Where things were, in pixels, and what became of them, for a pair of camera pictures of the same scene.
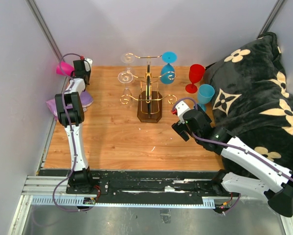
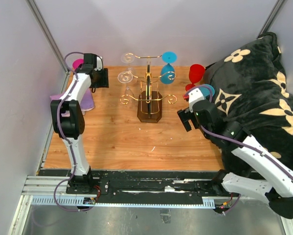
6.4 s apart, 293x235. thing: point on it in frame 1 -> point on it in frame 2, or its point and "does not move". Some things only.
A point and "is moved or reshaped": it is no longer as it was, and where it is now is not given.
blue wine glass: x=167 y=73 does not move
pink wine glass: x=64 y=68 is moved or reshaped
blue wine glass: x=206 y=93 does not move
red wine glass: x=196 y=72 does not move
